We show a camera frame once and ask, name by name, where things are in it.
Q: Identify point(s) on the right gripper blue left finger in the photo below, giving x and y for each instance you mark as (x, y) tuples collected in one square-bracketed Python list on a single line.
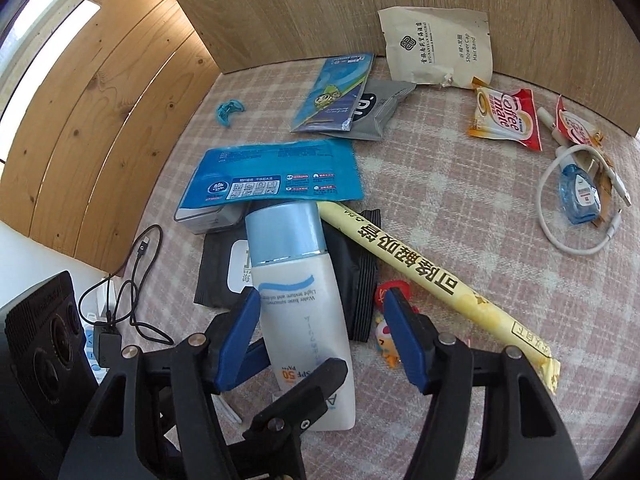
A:
[(205, 363)]

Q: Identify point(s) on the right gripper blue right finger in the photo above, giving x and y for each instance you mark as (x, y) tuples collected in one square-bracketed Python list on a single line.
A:
[(441, 367)]

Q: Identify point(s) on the yellow long snack stick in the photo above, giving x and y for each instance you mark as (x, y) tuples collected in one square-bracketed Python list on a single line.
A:
[(446, 287)]

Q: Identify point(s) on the black wet wipes pack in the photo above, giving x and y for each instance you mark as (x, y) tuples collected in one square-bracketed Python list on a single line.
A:
[(225, 270)]

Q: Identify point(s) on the white sunscreen bottle blue cap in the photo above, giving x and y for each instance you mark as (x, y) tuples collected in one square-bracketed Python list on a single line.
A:
[(301, 312)]

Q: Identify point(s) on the blue eye drop bottle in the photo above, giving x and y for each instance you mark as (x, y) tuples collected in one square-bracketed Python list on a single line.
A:
[(579, 197)]

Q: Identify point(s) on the blue wet wipes pack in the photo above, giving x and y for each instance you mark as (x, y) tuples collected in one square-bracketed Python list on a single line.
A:
[(323, 169)]

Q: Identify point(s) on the blue plastic clip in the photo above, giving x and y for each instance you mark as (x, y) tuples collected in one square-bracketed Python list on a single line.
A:
[(226, 109)]

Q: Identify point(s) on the coffee mate creamer sachet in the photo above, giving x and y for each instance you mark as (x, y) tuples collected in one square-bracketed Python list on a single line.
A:
[(504, 116)]

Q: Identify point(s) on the white lip balm tube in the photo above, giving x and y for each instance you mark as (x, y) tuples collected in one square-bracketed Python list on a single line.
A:
[(548, 121)]

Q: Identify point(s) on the grey sachet black logo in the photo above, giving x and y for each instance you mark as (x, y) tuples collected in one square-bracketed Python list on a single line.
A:
[(376, 106)]

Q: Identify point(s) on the blue green sachet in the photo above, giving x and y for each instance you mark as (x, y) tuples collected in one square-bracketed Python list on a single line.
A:
[(331, 103)]

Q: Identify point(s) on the beige shower cap packet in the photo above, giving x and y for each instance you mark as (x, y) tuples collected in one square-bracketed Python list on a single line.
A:
[(437, 47)]

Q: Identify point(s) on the white box with label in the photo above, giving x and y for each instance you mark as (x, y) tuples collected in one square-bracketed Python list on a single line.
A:
[(211, 218)]

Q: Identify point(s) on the black power adapter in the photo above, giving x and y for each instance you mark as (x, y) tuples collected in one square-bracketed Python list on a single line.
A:
[(107, 344)]

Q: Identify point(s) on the pine plank panel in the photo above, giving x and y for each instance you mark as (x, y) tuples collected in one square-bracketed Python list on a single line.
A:
[(95, 137)]

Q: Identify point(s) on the light wood board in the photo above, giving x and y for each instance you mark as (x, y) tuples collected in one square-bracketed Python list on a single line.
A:
[(583, 49)]

